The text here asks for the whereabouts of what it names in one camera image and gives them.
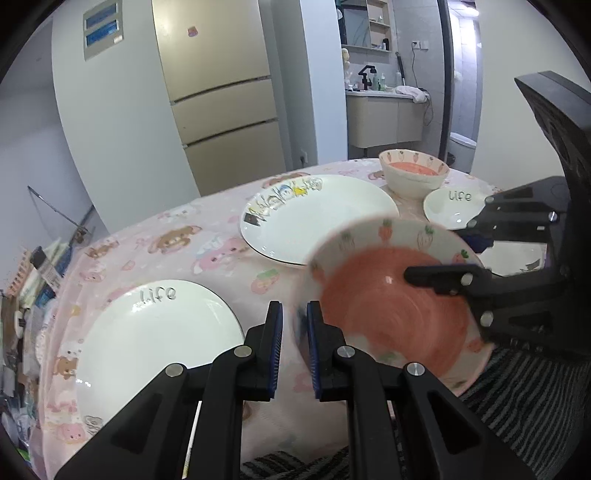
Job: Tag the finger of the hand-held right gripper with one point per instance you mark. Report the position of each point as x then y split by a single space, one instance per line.
508 304
521 217

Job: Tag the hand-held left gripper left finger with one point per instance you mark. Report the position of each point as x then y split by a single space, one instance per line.
276 350

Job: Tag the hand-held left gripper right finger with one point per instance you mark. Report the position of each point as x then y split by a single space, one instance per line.
314 350

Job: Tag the pink carrot-print bowl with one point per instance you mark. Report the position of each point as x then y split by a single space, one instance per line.
369 295
411 182

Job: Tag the white toilet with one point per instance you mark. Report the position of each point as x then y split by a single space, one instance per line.
464 152

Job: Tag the person's striped grey clothing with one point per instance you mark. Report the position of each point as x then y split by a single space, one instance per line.
531 406

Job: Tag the pink cartoon-print tablecloth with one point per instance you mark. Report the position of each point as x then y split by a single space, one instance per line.
184 240

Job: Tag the large white cartoon-print plate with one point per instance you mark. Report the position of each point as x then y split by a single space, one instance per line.
332 207

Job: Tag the white towel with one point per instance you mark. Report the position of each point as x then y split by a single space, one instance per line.
413 93

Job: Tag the beige vanity cabinet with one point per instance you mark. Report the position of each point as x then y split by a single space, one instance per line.
378 120

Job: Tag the black hanging appliance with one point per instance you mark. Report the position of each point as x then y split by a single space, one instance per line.
400 69

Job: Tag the black faucet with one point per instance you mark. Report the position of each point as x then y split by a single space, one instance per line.
367 76

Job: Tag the pale figurine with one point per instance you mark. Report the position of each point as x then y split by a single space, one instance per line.
345 60

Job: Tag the gold refrigerator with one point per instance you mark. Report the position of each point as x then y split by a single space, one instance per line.
217 115

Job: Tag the pile of assorted packets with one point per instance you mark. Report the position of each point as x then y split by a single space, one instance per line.
41 286

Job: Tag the pink miniature fence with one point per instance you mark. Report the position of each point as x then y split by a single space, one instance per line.
21 277

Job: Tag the pink fridge sticker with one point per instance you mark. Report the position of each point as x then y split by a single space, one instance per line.
193 31

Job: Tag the black door frame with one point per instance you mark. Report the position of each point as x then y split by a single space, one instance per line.
449 69

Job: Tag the white wall socket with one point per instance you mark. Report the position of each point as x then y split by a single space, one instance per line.
303 159
419 45

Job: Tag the mirror wall cabinet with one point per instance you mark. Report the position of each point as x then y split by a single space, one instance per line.
364 23

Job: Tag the grey wall electrical panel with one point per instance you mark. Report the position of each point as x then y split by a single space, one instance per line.
104 32

